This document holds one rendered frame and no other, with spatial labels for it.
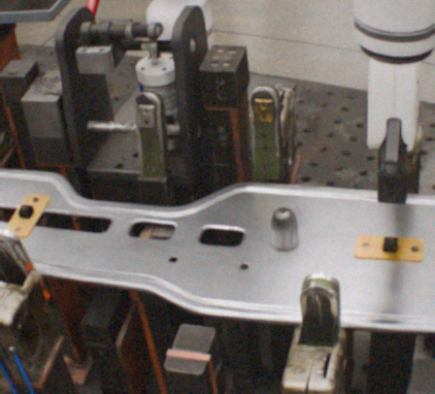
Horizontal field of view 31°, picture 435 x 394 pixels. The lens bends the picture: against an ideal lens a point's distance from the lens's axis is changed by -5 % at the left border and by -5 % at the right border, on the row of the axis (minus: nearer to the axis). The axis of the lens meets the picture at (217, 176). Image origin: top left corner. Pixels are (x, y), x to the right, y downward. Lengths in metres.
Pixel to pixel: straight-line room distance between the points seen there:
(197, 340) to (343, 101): 0.97
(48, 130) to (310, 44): 2.35
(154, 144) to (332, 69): 2.21
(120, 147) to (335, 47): 2.27
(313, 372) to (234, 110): 0.44
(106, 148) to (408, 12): 0.62
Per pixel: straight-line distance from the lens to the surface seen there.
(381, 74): 0.75
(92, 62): 1.07
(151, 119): 1.05
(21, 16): 1.22
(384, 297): 0.89
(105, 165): 1.17
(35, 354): 0.94
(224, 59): 1.07
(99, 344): 1.10
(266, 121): 1.03
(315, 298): 0.74
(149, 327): 1.05
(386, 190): 0.81
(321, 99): 1.75
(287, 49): 3.39
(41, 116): 1.16
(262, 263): 0.93
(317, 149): 1.60
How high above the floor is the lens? 1.64
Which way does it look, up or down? 38 degrees down
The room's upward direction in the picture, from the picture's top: 7 degrees counter-clockwise
